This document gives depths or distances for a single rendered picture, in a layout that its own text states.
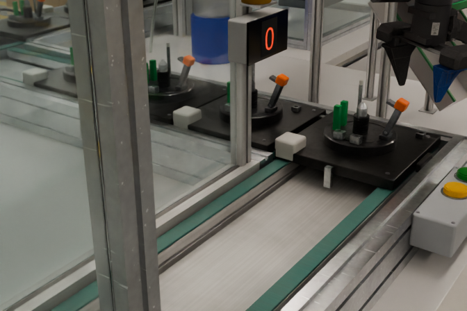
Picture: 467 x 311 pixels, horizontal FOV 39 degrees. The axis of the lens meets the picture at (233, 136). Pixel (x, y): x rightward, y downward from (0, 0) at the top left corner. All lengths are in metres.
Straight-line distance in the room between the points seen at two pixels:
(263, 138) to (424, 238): 0.38
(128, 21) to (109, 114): 0.05
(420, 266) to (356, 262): 0.22
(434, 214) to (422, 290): 0.12
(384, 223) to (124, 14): 0.74
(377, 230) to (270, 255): 0.17
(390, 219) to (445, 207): 0.10
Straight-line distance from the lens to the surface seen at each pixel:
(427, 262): 1.14
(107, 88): 0.37
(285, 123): 1.36
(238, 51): 1.06
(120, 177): 0.39
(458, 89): 1.52
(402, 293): 1.06
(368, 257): 0.95
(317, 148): 1.24
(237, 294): 0.94
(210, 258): 1.01
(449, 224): 1.06
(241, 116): 1.15
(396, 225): 1.03
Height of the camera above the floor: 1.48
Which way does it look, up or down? 23 degrees down
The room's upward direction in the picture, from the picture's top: straight up
